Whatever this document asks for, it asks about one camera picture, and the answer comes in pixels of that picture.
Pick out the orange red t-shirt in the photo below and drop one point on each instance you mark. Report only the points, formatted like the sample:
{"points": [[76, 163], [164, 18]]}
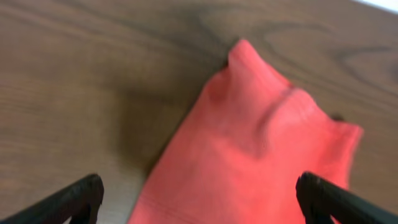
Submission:
{"points": [[238, 154]]}

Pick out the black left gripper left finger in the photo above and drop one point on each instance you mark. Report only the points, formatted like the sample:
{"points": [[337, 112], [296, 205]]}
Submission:
{"points": [[77, 203]]}

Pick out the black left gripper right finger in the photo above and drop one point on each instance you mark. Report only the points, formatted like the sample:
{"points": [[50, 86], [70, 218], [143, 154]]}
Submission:
{"points": [[323, 202]]}

